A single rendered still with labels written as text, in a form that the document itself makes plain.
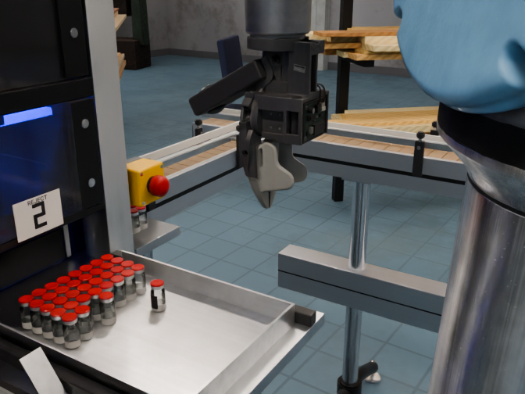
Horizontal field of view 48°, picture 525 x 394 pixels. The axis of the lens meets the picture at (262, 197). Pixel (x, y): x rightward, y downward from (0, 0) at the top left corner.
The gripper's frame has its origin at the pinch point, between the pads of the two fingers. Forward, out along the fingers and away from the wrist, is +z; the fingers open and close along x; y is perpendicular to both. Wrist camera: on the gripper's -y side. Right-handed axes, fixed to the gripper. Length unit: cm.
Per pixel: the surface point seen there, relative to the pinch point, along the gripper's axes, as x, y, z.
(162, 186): 17.3, -32.0, 9.6
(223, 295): 5.6, -10.5, 20.3
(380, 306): 84, -11, 63
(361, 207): 86, -20, 35
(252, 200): 242, -154, 109
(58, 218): -3.7, -35.5, 9.3
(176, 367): -11.2, -6.3, 21.3
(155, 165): 19.2, -35.1, 6.6
